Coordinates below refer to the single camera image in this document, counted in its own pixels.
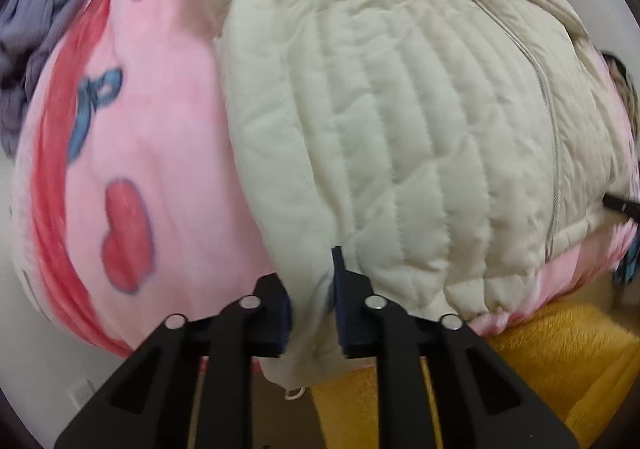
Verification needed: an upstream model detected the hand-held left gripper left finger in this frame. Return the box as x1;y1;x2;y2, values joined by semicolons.
54;273;294;449

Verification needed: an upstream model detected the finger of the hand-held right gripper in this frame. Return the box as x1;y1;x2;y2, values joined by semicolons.
602;195;640;223

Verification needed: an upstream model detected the cream quilted jacket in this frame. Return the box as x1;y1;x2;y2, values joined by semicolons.
179;0;640;402

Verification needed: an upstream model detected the grey purple cloth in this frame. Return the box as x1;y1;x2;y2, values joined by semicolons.
0;0;168;156

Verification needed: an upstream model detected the yellow fleece blanket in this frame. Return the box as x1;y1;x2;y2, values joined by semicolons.
309;301;640;449

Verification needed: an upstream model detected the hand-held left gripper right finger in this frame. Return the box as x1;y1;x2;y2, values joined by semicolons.
331;245;581;449

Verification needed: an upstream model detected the pink printed blanket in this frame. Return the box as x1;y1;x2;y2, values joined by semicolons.
9;0;640;362

